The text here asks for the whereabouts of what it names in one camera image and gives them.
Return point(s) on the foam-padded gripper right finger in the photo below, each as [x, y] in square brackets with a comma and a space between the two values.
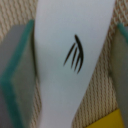
[119, 66]

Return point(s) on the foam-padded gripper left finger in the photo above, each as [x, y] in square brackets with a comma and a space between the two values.
[20, 103]

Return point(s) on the yellow butter box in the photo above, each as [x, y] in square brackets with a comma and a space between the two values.
[113, 120]

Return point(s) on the white fish toy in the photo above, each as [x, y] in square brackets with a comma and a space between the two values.
[69, 36]

